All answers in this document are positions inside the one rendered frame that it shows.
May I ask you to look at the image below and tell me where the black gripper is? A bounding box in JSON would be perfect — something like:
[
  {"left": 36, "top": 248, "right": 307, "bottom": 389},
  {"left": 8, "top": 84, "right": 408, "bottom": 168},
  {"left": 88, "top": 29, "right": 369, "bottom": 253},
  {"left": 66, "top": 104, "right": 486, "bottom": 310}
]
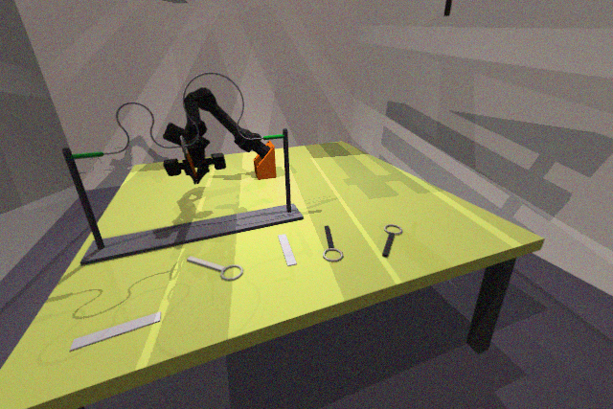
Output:
[{"left": 163, "top": 148, "right": 226, "bottom": 185}]

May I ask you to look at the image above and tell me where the white ring with flat handle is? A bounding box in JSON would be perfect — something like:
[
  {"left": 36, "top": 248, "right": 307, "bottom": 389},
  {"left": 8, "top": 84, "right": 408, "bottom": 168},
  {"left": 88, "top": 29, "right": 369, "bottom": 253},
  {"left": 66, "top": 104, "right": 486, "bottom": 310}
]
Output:
[{"left": 187, "top": 256, "right": 243, "bottom": 281}]

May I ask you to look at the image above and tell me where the grey handle with white loop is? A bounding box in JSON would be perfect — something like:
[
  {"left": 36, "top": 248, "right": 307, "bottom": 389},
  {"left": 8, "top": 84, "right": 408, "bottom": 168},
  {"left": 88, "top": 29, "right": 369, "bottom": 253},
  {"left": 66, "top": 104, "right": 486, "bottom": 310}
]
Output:
[
  {"left": 323, "top": 226, "right": 343, "bottom": 261},
  {"left": 382, "top": 224, "right": 402, "bottom": 257}
]

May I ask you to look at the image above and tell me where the orange handle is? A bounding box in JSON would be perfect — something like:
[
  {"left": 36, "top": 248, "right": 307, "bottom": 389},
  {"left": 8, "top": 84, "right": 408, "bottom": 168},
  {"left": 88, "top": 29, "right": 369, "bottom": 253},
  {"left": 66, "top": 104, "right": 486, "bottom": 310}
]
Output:
[{"left": 180, "top": 136, "right": 197, "bottom": 178}]

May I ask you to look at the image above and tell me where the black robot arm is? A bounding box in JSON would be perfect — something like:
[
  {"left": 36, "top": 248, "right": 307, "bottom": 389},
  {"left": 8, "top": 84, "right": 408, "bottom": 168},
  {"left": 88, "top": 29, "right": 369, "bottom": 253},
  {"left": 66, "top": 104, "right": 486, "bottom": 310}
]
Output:
[{"left": 163, "top": 87, "right": 271, "bottom": 159}]

